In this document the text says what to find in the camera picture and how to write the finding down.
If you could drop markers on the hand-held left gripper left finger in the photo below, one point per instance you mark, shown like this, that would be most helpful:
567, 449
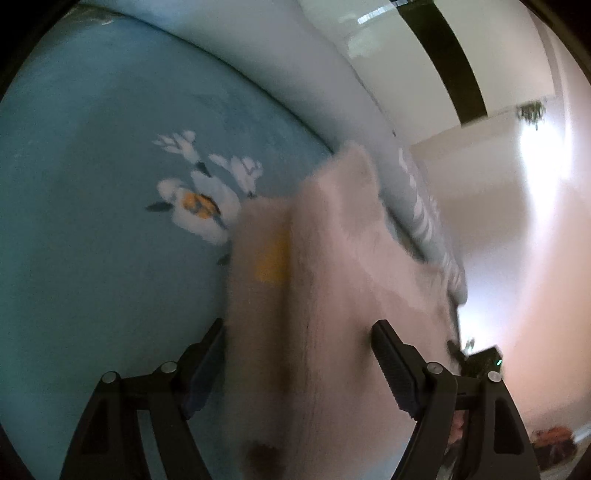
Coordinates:
203, 374

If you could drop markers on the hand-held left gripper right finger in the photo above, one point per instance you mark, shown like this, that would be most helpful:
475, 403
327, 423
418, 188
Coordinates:
397, 369

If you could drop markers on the fuzzy pink sweater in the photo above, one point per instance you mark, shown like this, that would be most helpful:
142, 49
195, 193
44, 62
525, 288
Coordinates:
332, 300

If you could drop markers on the dark orange clutter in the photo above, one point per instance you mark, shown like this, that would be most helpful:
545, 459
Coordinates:
554, 441

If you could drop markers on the teal floral bed blanket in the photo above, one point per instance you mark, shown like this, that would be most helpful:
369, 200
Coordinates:
92, 230

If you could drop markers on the hanging green plant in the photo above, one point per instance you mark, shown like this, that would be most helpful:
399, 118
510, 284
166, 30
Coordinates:
531, 113

